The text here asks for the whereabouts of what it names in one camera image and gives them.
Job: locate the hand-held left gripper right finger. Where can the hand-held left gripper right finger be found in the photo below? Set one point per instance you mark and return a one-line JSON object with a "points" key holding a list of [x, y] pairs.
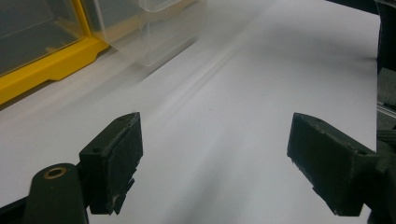
{"points": [[330, 165]]}

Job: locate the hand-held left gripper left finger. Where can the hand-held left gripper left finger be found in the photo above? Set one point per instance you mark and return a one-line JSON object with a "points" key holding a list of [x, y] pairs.
{"points": [[115, 161]]}

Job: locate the yellow organizer cabinet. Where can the yellow organizer cabinet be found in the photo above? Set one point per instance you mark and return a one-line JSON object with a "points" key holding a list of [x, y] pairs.
{"points": [[49, 67]]}

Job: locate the clear plastic drawer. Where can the clear plastic drawer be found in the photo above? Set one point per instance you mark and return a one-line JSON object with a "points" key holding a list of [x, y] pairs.
{"points": [[149, 34]]}

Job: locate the black metal stand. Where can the black metal stand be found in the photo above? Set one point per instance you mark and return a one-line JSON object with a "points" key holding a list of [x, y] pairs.
{"points": [[386, 37]]}

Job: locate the metal frame rail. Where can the metal frame rail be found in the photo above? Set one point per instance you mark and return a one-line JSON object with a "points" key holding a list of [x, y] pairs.
{"points": [[387, 109]]}

